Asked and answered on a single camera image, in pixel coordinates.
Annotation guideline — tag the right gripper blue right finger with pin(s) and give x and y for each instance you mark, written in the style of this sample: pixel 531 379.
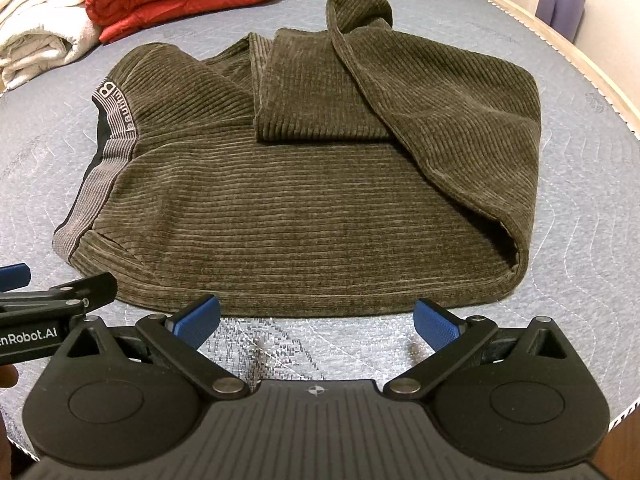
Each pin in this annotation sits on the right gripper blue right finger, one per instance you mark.
pixel 454 341

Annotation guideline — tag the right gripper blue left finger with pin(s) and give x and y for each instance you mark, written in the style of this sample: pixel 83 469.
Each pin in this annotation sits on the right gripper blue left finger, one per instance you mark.
pixel 174 341

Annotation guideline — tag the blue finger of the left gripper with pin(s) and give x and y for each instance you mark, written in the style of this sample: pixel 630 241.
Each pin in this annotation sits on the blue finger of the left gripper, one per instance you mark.
pixel 14 276

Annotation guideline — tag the olive corduroy pants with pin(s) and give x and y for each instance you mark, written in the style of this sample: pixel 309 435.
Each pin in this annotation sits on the olive corduroy pants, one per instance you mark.
pixel 350 171

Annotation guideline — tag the cream folded blanket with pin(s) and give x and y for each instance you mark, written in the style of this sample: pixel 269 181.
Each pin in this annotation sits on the cream folded blanket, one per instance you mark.
pixel 37 35

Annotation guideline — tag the purple folder on wall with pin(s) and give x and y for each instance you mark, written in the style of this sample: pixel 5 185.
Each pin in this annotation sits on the purple folder on wall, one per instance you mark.
pixel 564 16

